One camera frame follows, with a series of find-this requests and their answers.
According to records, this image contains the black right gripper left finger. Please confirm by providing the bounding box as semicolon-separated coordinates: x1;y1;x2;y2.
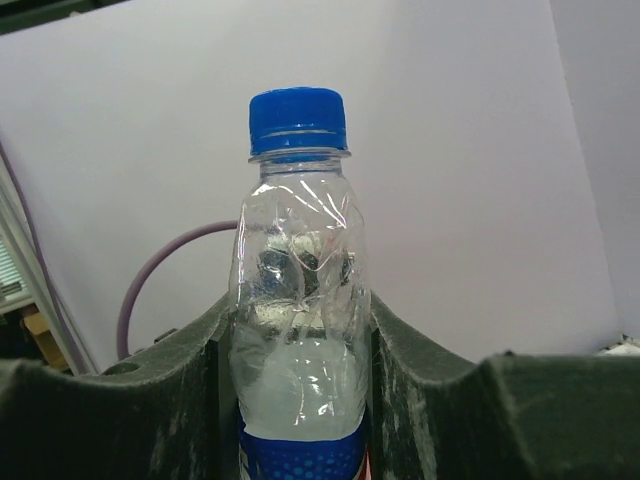
1;298;235;479

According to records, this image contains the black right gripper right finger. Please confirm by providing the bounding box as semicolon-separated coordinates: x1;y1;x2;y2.
368;299;639;479

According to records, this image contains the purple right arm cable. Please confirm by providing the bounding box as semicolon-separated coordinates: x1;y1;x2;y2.
0;139;241;374

